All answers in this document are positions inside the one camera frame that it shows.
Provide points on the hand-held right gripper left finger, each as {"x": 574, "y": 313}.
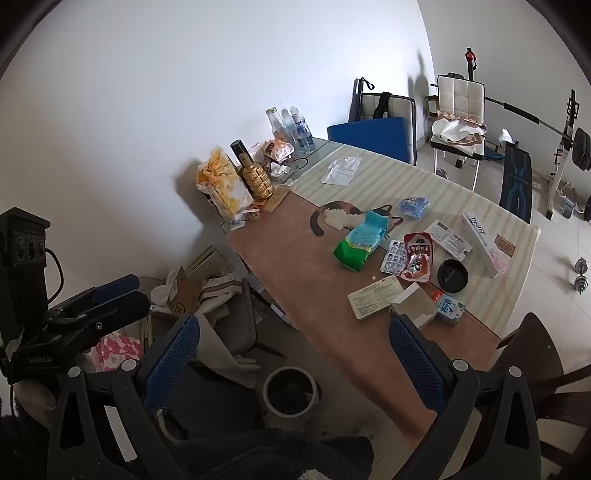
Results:
{"x": 173, "y": 360}

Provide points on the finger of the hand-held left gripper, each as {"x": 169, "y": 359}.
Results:
{"x": 120, "y": 307}
{"x": 115, "y": 284}

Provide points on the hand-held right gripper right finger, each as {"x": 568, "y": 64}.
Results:
{"x": 415, "y": 364}

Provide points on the black round lid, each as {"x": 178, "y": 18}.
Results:
{"x": 452, "y": 275}

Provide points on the white bin with black bag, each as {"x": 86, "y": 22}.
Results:
{"x": 288, "y": 392}

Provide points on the white toothpaste box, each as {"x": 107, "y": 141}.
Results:
{"x": 482, "y": 240}

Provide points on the pink white patterned bag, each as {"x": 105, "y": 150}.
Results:
{"x": 115, "y": 353}

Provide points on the open white carton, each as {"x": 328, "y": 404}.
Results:
{"x": 411, "y": 307}

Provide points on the small blue white carton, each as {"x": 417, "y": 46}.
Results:
{"x": 450, "y": 311}

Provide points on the open cardboard box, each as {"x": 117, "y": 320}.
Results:
{"x": 184, "y": 295}

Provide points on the grey metal chair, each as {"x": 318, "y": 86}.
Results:
{"x": 235, "y": 327}

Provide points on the cream flat medicine box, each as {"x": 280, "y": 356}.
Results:
{"x": 374, "y": 300}

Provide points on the red drink pouch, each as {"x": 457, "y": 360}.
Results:
{"x": 418, "y": 258}

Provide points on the silver blister card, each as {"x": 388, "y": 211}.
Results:
{"x": 392, "y": 258}

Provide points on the dark brown wooden chair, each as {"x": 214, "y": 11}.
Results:
{"x": 531, "y": 350}

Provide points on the white printed medicine box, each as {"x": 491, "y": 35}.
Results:
{"x": 445, "y": 240}

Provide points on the green and blue packet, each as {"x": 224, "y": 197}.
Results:
{"x": 358, "y": 244}

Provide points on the yellow snack bag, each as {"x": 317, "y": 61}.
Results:
{"x": 221, "y": 184}

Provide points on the brown leather label patch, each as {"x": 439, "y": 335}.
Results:
{"x": 505, "y": 247}

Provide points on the small blue packet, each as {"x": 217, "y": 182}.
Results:
{"x": 413, "y": 207}

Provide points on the gold grenade-shaped bottle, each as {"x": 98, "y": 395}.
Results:
{"x": 258, "y": 182}

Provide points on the tan flat box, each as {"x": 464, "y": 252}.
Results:
{"x": 274, "y": 201}

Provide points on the striped beige table cover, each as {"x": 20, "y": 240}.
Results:
{"x": 415, "y": 180}

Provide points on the chrome dumbbell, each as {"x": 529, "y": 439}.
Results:
{"x": 582, "y": 272}

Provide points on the clear flat plastic bag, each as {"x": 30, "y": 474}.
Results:
{"x": 341, "y": 170}

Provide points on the teal cloth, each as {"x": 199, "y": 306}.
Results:
{"x": 493, "y": 156}

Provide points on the clear glass bottle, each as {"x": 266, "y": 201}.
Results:
{"x": 275, "y": 122}

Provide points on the blue folded mat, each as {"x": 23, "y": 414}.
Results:
{"x": 369, "y": 136}

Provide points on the beige cloth bags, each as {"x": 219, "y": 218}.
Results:
{"x": 457, "y": 134}

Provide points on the grey folding chair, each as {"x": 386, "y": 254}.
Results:
{"x": 399, "y": 108}

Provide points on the white padded chair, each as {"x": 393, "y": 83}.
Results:
{"x": 459, "y": 94}

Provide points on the black pole with red grip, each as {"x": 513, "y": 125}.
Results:
{"x": 470, "y": 60}

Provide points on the black weight bench white frame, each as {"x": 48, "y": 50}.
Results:
{"x": 516, "y": 180}

